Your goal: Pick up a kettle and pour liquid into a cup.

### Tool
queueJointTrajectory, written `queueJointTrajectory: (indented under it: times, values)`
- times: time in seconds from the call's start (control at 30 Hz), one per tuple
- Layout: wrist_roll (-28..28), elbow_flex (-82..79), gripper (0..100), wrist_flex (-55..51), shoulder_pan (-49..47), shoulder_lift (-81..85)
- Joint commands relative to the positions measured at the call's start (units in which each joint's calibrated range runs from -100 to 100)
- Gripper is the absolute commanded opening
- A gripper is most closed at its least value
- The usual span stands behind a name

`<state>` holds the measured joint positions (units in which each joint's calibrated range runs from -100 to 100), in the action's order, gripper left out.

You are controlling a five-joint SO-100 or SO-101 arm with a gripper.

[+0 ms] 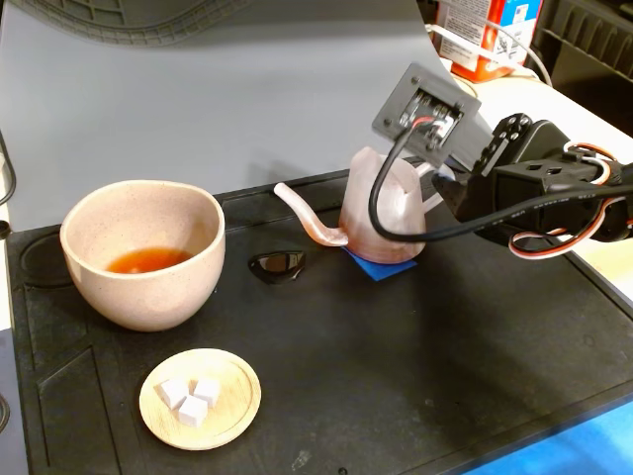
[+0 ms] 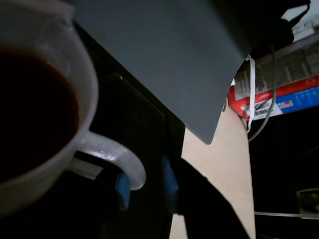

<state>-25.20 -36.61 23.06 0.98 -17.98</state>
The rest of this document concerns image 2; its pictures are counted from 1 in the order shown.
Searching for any white mug with red interior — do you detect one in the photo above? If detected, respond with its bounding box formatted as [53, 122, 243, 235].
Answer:
[0, 0, 147, 220]

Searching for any white numbered label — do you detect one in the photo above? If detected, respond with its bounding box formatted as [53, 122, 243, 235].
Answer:
[291, 16, 317, 38]

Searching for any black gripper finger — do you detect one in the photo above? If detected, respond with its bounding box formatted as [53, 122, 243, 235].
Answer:
[161, 156, 251, 239]
[114, 172, 131, 212]

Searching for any black power adapter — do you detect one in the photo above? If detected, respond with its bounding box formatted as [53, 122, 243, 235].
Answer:
[250, 19, 295, 59]

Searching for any red and blue carton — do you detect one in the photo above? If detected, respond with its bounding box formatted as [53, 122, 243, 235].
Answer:
[227, 33, 319, 122]

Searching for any black thin cable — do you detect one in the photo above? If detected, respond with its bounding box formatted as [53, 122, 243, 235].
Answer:
[281, 0, 312, 27]

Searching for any grey braided cable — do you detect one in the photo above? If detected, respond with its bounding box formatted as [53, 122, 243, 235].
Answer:
[248, 44, 278, 143]

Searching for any white flat cable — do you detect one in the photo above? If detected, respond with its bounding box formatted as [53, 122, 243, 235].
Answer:
[245, 55, 257, 133]

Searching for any dark grey flat panel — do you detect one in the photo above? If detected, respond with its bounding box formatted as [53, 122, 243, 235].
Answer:
[71, 0, 253, 145]

